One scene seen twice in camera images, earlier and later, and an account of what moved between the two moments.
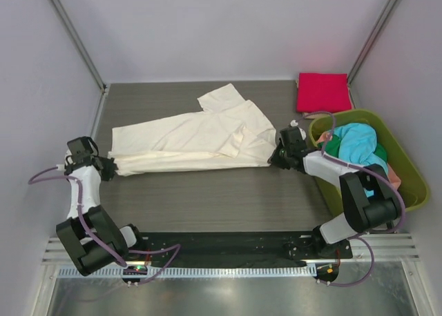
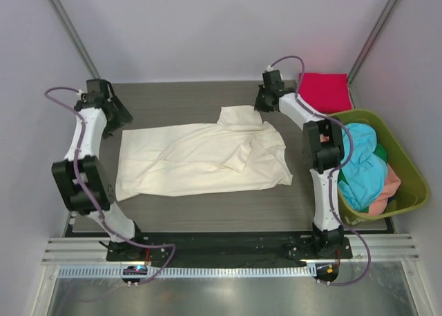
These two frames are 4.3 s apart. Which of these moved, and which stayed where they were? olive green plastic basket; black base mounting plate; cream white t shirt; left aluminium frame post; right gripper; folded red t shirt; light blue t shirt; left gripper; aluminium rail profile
Moved: left gripper; cream white t shirt; right gripper
Stayed: black base mounting plate; aluminium rail profile; light blue t shirt; folded red t shirt; olive green plastic basket; left aluminium frame post
